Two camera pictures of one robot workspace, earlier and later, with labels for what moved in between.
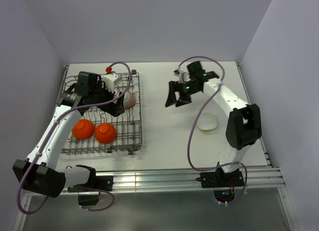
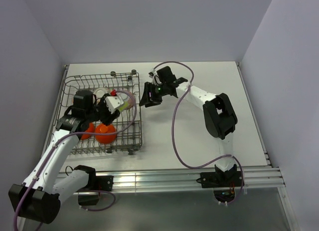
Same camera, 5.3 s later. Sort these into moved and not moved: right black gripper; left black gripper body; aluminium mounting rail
Moved: right black gripper; left black gripper body
Not moved: aluminium mounting rail
